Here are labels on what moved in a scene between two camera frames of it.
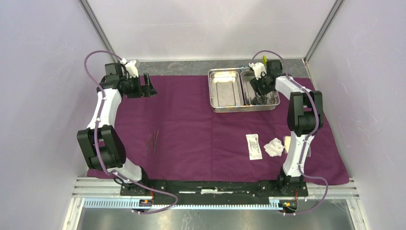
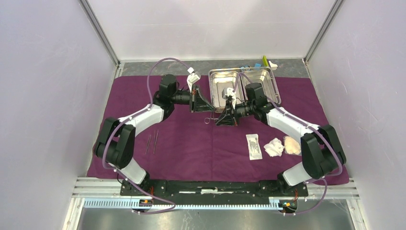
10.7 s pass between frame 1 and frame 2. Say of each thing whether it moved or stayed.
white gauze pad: stayed
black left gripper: moved
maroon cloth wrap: stayed
